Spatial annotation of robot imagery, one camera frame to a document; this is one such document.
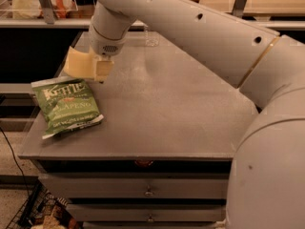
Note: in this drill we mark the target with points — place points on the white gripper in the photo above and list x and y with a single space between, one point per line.
105 46

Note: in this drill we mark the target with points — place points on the yellow curved sponge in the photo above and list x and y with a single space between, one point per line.
79 64

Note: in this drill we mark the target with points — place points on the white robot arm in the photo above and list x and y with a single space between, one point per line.
267 180

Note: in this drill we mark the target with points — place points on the green jalapeno chip bag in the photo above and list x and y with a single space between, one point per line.
67 104

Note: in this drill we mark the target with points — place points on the white plastic bag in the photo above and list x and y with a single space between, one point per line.
30 9

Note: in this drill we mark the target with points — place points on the clear plastic water bottle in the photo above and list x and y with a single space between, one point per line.
151 37

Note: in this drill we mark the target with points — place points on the grey drawer cabinet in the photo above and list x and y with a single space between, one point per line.
164 114

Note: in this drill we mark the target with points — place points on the upper grey drawer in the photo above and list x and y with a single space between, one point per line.
95 186

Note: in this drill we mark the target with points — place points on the grey drawer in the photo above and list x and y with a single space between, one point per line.
146 212
95 186

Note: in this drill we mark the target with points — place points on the lower grey drawer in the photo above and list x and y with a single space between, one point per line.
146 212

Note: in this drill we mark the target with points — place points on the metal shelf rail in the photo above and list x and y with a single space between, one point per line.
84 24

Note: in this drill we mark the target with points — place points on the black wire basket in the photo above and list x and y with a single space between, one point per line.
42 210

